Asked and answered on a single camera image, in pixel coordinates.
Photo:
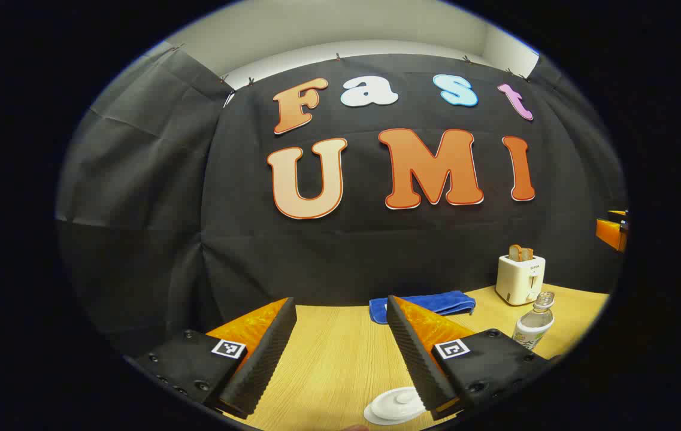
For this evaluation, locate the clear water bottle white label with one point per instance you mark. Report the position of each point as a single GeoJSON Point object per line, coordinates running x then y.
{"type": "Point", "coordinates": [532, 329]}

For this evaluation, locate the bread slice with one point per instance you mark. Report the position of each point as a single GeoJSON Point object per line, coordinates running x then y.
{"type": "Point", "coordinates": [520, 253]}

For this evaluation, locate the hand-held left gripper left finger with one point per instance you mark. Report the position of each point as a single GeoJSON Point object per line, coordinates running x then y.
{"type": "Point", "coordinates": [265, 359]}

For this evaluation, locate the white saucer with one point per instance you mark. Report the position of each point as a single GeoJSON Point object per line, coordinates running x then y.
{"type": "Point", "coordinates": [370, 418]}

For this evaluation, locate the blue towel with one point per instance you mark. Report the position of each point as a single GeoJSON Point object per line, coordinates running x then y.
{"type": "Point", "coordinates": [436, 302]}

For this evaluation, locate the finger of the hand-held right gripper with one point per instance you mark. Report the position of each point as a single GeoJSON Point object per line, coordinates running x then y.
{"type": "Point", "coordinates": [617, 213]}
{"type": "Point", "coordinates": [610, 233]}

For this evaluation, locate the white toaster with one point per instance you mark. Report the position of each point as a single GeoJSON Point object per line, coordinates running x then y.
{"type": "Point", "coordinates": [518, 278]}

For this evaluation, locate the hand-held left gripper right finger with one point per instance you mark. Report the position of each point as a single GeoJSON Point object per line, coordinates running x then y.
{"type": "Point", "coordinates": [415, 359]}

